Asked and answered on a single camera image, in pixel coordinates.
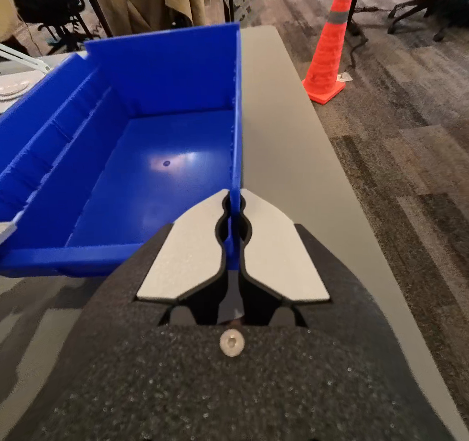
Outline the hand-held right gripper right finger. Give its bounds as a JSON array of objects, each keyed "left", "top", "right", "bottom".
[{"left": 239, "top": 188, "right": 330, "bottom": 302}]

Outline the tan curtain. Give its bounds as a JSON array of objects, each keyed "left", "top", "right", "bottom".
[{"left": 84, "top": 0, "right": 206, "bottom": 38}]

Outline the blue storage bin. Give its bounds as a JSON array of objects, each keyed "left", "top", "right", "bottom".
[{"left": 0, "top": 22, "right": 243, "bottom": 278}]

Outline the instruction board on white stand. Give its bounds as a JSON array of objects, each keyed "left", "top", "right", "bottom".
[{"left": 0, "top": 43, "right": 51, "bottom": 101}]

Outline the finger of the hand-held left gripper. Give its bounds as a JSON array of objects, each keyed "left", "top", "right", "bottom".
[{"left": 0, "top": 221, "right": 18, "bottom": 247}]

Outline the orange traffic cone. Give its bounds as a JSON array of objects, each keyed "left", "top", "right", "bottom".
[{"left": 302, "top": 0, "right": 358, "bottom": 105}]

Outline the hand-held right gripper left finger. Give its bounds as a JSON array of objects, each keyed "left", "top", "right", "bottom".
[{"left": 136, "top": 189, "right": 229, "bottom": 301}]

